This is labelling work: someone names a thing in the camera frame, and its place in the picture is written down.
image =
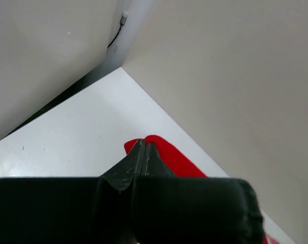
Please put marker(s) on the red printed pillowcase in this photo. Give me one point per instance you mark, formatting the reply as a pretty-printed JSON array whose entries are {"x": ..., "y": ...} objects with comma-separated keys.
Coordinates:
[{"x": 192, "y": 207}]

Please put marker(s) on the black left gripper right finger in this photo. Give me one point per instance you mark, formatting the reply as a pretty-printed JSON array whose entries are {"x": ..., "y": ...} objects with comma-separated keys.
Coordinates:
[{"x": 153, "y": 165}]

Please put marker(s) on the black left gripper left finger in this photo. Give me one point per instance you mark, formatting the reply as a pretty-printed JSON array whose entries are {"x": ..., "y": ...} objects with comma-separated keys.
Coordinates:
[{"x": 121, "y": 175}]

